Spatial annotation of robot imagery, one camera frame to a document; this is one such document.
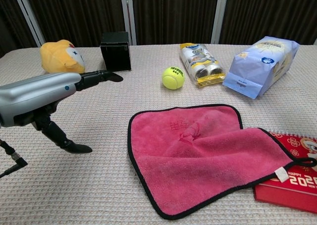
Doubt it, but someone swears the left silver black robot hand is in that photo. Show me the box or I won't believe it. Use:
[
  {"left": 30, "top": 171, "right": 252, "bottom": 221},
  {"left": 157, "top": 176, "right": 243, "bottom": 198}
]
[{"left": 0, "top": 70, "right": 124, "bottom": 154}]

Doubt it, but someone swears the pink and grey microfibre towel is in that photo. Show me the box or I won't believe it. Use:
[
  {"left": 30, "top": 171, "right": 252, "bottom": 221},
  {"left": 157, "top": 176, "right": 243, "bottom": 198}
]
[{"left": 127, "top": 104, "right": 317, "bottom": 221}]

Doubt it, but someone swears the yellow plush toy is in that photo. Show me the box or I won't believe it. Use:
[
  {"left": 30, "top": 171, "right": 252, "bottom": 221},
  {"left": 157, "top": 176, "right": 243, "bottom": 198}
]
[{"left": 39, "top": 39, "right": 86, "bottom": 74}]

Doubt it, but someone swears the black open box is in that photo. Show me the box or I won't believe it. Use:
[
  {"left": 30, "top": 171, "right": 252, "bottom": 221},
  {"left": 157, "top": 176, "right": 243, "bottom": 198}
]
[{"left": 100, "top": 31, "right": 132, "bottom": 72}]

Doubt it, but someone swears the beige woven tablecloth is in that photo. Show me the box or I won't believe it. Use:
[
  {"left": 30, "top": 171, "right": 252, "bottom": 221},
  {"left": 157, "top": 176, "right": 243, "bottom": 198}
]
[{"left": 0, "top": 44, "right": 317, "bottom": 225}]

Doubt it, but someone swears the yellow tennis ball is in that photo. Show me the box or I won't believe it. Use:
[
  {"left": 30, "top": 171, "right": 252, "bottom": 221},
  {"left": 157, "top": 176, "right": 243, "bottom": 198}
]
[{"left": 162, "top": 66, "right": 185, "bottom": 90}]

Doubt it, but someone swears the yellow white roll pack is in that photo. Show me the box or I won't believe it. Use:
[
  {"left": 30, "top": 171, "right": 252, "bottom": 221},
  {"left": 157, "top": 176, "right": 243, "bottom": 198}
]
[{"left": 179, "top": 43, "right": 226, "bottom": 89}]

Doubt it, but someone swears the light blue paper bag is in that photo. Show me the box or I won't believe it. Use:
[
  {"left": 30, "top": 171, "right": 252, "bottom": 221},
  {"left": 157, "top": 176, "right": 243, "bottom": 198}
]
[{"left": 222, "top": 36, "right": 300, "bottom": 100}]

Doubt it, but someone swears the red desk calendar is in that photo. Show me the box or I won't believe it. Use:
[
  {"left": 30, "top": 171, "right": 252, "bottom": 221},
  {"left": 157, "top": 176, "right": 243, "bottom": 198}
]
[{"left": 254, "top": 131, "right": 317, "bottom": 214}]

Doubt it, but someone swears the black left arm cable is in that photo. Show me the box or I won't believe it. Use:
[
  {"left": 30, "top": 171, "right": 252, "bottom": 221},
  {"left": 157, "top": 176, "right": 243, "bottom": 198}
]
[{"left": 0, "top": 139, "right": 28, "bottom": 178}]

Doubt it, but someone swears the grey metal partition post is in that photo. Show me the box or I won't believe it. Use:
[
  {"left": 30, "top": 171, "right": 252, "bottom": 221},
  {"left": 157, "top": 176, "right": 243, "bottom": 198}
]
[
  {"left": 11, "top": 0, "right": 46, "bottom": 47},
  {"left": 119, "top": 0, "right": 137, "bottom": 46},
  {"left": 211, "top": 0, "right": 230, "bottom": 44}
]

